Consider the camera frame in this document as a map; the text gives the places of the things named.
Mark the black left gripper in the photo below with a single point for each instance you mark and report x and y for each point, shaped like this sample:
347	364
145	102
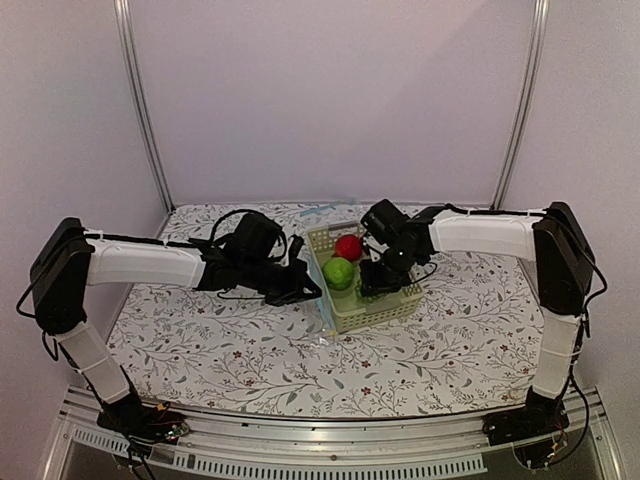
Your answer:
294	292

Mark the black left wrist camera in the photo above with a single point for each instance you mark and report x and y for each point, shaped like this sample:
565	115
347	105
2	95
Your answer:
296	243

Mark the red apple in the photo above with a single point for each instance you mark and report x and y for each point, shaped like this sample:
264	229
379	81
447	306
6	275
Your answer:
348	247

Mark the green grape bunch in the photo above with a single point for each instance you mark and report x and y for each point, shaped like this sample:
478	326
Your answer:
366	298

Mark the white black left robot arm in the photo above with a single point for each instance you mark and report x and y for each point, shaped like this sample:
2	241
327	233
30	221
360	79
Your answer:
256	255

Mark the floral patterned table mat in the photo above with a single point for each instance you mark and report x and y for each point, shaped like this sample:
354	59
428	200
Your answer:
472	344

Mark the aluminium frame post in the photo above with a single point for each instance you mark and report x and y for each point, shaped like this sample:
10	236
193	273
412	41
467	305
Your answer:
140	104
525	99

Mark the aluminium front rail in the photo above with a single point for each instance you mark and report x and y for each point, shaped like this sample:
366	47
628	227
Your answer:
227	445

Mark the right aluminium frame post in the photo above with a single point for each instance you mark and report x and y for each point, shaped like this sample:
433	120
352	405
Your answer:
525	99

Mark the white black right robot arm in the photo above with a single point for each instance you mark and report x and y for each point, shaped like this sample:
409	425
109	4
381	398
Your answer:
565	267

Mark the green apple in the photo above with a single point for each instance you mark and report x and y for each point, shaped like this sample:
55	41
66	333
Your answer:
338	273

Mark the light green perforated plastic basket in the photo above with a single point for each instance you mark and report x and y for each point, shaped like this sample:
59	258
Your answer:
347	311

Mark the left aluminium frame post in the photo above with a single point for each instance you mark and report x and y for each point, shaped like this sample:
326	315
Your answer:
140	104

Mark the clear blue zip top bag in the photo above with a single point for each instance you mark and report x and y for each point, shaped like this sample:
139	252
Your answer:
322	305

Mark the spare clear blue zip bag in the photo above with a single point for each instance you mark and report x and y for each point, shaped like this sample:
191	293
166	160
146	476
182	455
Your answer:
329	206

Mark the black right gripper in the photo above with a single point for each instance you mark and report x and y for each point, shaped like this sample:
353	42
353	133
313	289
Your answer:
373	286

